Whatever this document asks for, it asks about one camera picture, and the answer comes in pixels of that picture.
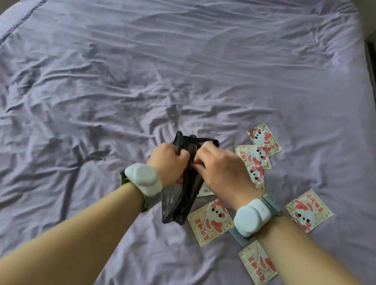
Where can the white tracker with blue wristband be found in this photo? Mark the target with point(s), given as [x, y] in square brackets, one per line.
[250, 217]

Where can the person's right fingers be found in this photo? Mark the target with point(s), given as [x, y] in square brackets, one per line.
[205, 156]

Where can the white paper tag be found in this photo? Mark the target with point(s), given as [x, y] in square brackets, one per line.
[205, 192]

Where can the lilac bed cover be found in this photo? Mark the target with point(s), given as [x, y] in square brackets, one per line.
[149, 59]

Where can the black zip pouch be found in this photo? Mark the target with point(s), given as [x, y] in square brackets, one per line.
[182, 200]

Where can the person's left hand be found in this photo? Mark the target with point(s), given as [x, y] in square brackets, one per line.
[166, 162]

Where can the person's right hand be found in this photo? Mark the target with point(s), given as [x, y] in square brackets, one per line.
[226, 176]

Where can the person's left forearm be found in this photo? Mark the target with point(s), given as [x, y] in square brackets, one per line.
[73, 246]

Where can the white tracker with green wristband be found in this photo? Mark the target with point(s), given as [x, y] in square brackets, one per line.
[142, 177]

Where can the person's right forearm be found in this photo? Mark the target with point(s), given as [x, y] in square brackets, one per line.
[318, 275]

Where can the person's left fingers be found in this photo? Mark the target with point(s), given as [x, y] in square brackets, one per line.
[182, 158]

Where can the scattered rabbit print packets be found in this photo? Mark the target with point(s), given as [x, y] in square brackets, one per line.
[213, 222]

